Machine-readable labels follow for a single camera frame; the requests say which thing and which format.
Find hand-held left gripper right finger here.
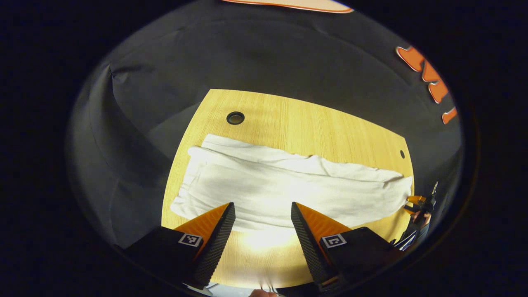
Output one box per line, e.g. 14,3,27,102
291,201,403,291

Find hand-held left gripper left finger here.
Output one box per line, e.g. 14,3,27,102
124,202,236,290

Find white jeans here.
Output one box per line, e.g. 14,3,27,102
170,133,414,231

